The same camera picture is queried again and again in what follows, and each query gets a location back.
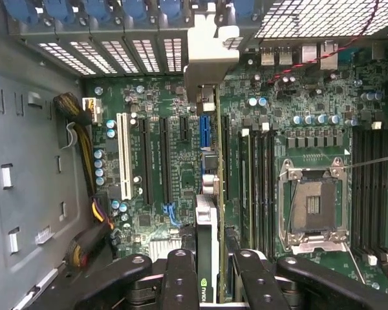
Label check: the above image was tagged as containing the silver chipset heatsink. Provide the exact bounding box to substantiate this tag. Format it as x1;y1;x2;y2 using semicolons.
148;238;182;260

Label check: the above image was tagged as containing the green motherboard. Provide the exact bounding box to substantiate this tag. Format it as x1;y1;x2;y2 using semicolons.
82;41;388;291

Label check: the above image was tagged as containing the short black expansion slot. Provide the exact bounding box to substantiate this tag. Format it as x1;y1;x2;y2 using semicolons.
180;115;190;142

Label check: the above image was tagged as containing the open dark PC case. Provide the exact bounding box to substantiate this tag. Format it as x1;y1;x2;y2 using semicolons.
0;0;388;310

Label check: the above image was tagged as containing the perforated metal slot cover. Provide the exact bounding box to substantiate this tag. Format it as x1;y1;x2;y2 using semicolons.
69;40;118;75
37;41;97;76
131;38;162;74
100;39;140;74
163;37;184;74

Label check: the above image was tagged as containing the long black expansion slot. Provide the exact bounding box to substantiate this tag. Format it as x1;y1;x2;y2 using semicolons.
159;117;175;207
221;114;231;202
138;117;155;207

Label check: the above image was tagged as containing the white power connector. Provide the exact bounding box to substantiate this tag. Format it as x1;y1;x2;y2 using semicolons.
82;98;103;126

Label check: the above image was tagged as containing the white expansion slot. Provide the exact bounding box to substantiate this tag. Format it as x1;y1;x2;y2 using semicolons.
116;112;134;202

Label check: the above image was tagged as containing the white cable clip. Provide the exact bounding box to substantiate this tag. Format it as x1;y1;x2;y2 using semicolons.
60;121;78;150

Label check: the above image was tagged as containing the coloured power wire bundle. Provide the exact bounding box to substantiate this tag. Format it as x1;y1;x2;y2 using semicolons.
63;196;118;269

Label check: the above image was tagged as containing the silver socket cover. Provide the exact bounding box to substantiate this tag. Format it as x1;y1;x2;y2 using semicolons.
289;234;349;256

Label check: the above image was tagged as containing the silver metal port housing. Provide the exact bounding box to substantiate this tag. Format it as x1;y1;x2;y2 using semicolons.
319;40;340;71
260;46;276;66
277;46;294;66
300;43;319;65

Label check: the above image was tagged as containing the blue expansion slot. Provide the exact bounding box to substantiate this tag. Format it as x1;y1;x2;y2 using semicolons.
199;115;212;150

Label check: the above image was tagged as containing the braided black yellow cable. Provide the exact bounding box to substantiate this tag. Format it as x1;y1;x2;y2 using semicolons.
53;92;102;202

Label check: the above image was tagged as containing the blue card retainer clip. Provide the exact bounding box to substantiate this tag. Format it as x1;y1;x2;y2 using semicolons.
122;0;150;24
45;0;78;25
2;0;42;25
231;0;257;21
83;0;113;24
159;0;191;25

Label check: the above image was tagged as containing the CPU socket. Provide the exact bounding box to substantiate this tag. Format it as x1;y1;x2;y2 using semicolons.
277;157;350;256

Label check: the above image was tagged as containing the silver power supply unit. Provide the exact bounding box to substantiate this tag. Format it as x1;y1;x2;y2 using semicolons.
0;69;94;310

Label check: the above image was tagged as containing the thin metal locking lever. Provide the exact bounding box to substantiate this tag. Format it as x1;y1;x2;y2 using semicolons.
339;155;388;171

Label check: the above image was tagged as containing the red black twisted wire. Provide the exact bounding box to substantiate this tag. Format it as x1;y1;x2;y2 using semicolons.
264;0;381;87

